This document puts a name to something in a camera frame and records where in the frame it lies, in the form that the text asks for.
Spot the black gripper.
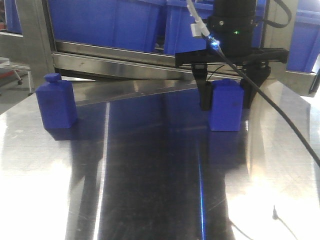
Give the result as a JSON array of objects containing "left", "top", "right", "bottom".
[{"left": 174, "top": 47, "right": 290, "bottom": 112}]

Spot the blue bottle part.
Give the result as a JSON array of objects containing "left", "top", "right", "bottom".
[
  {"left": 35, "top": 73, "right": 78, "bottom": 129},
  {"left": 208, "top": 78, "right": 244, "bottom": 132}
]

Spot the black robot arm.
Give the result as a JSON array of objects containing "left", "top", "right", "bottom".
[{"left": 175, "top": 0, "right": 289, "bottom": 111}]

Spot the stainless steel shelf rack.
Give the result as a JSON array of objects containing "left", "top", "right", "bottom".
[{"left": 14, "top": 0, "right": 320, "bottom": 97}]

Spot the middle blue storage bin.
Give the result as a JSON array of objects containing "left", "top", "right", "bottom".
[{"left": 163, "top": 0, "right": 266, "bottom": 55}]

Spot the blue storage bin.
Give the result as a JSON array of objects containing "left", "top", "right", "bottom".
[
  {"left": 48, "top": 0, "right": 166, "bottom": 53},
  {"left": 287, "top": 0, "right": 320, "bottom": 73},
  {"left": 163, "top": 0, "right": 266, "bottom": 55}
]

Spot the right blue storage bin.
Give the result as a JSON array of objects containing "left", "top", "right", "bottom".
[{"left": 287, "top": 0, "right": 320, "bottom": 73}]

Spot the left blue storage bin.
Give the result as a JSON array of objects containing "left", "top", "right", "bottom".
[{"left": 48, "top": 0, "right": 166, "bottom": 53}]

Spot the far left blue bin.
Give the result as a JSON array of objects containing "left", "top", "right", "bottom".
[{"left": 4, "top": 0, "right": 23, "bottom": 35}]

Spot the metal side cart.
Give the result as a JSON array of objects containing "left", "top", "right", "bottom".
[{"left": 0, "top": 57, "right": 35, "bottom": 96}]

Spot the white cable connector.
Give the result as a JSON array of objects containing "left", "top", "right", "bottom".
[{"left": 186, "top": 0, "right": 210, "bottom": 37}]

